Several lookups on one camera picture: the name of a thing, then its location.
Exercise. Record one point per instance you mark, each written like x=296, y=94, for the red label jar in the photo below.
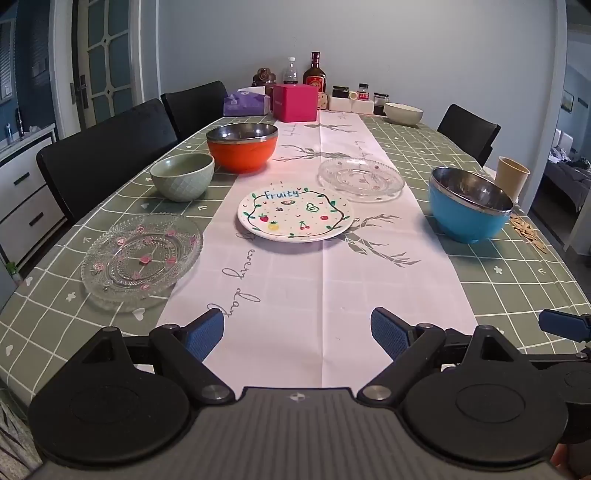
x=364, y=93

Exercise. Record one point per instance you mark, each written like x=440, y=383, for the clear water bottle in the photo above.
x=290, y=74

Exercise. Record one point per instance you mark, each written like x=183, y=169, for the small green plant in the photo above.
x=13, y=270

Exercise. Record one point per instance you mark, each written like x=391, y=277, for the orange steel bowl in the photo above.
x=240, y=154

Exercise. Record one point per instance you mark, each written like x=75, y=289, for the yellow paper cup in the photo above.
x=510, y=177

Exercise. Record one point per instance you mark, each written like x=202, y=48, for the glass plate with pink flowers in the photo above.
x=143, y=261

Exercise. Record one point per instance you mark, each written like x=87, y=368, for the bed with clothes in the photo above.
x=570, y=177

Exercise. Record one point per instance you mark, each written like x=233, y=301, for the clear glass plate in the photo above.
x=360, y=180

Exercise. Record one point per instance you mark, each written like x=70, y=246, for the white storage box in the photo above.
x=363, y=107
x=340, y=105

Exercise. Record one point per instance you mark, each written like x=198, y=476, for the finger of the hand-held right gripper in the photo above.
x=563, y=324

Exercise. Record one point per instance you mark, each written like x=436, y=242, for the white deer-print table runner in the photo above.
x=295, y=286

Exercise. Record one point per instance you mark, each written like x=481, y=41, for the patterned grey rug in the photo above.
x=16, y=438

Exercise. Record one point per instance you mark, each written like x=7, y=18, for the white drawer cabinet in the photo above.
x=27, y=194

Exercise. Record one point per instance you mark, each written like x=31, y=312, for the small framed wall picture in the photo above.
x=567, y=101

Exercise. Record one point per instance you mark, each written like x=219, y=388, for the white glass-pane door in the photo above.
x=106, y=55

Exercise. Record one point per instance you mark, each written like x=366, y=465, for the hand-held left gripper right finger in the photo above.
x=388, y=332

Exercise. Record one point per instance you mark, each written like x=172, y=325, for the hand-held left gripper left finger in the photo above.
x=205, y=333

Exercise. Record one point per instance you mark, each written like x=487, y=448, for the white fruit-print plate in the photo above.
x=295, y=214

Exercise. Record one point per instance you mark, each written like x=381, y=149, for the purple tissue pack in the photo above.
x=244, y=104

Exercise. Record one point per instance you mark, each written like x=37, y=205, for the pile of wooden sticks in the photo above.
x=526, y=228

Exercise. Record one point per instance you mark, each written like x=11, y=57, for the black chair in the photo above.
x=194, y=110
x=92, y=161
x=466, y=129

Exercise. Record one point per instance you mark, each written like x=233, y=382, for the pink box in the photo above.
x=295, y=104

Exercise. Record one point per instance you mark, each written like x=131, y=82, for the blue steel bowl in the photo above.
x=466, y=221

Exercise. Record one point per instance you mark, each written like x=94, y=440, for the dark glass jar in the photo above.
x=340, y=92
x=381, y=104

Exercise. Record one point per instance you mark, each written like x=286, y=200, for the green ceramic bowl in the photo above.
x=182, y=184

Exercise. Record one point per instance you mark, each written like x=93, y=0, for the white ceramic bowl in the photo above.
x=402, y=117

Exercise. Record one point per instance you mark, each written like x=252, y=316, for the brown wooden figurine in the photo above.
x=264, y=78

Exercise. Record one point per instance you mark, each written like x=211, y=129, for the green checked tablecloth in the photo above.
x=508, y=277

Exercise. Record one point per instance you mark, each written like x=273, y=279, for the dark liquor bottle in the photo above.
x=315, y=76

